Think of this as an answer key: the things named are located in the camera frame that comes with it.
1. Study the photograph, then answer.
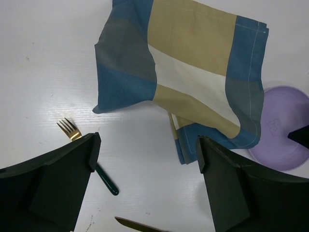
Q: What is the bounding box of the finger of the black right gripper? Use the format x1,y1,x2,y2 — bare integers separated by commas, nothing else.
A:
288,125,309,148

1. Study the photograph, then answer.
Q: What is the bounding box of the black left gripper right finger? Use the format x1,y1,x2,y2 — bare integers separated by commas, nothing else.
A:
197,136,309,232

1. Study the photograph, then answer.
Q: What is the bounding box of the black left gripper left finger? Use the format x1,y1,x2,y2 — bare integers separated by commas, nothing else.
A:
0,132,101,232

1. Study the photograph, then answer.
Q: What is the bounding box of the purple plastic plate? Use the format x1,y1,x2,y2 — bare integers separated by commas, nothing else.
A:
249,86,309,171

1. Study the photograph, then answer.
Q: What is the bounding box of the blue beige checked cloth napkin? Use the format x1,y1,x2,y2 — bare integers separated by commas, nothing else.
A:
93,0,269,164

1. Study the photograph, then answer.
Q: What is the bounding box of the gold fork green handle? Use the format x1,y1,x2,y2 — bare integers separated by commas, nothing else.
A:
56,118,120,196

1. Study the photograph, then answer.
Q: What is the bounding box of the gold knife green handle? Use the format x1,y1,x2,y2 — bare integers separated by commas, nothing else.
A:
114,217,167,232

